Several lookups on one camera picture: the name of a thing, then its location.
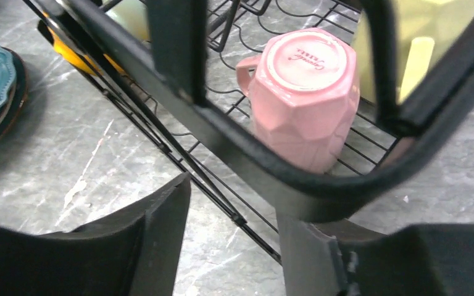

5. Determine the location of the light green ceramic bowl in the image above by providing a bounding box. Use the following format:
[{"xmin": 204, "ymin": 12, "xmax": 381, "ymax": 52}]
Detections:
[{"xmin": 106, "ymin": 0, "xmax": 151, "ymax": 41}]

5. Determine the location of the pale yellow mug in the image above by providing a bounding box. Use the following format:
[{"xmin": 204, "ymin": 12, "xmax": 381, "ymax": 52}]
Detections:
[{"xmin": 349, "ymin": 0, "xmax": 474, "ymax": 106}]

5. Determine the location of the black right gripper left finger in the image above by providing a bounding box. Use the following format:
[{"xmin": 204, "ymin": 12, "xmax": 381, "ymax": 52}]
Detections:
[{"xmin": 0, "ymin": 173, "xmax": 191, "ymax": 295}]

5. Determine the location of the black wire dish rack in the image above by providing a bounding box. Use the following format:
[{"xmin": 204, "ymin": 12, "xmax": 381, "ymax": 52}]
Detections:
[{"xmin": 22, "ymin": 0, "xmax": 474, "ymax": 266}]

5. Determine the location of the pink mug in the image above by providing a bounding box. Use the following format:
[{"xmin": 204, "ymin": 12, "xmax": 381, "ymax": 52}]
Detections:
[{"xmin": 235, "ymin": 28, "xmax": 360, "ymax": 173}]

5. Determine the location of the yellow ribbed bowl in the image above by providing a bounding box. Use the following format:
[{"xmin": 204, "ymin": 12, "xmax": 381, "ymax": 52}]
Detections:
[{"xmin": 40, "ymin": 12, "xmax": 127, "ymax": 78}]

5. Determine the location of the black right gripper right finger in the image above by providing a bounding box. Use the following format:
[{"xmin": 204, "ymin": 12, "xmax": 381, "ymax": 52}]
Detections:
[{"xmin": 277, "ymin": 214, "xmax": 474, "ymax": 295}]

